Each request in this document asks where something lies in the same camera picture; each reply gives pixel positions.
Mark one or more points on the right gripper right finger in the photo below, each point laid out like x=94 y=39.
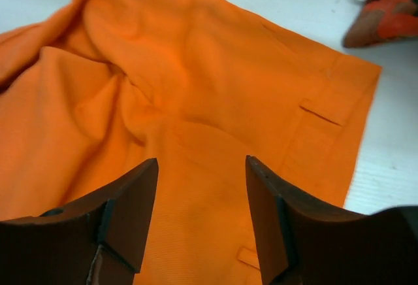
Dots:
x=301 y=239

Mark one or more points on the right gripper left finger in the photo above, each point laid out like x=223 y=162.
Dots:
x=99 y=238

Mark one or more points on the orange trousers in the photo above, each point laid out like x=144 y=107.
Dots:
x=102 y=85

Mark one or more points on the orange camouflage garment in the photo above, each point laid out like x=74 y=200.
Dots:
x=381 y=21

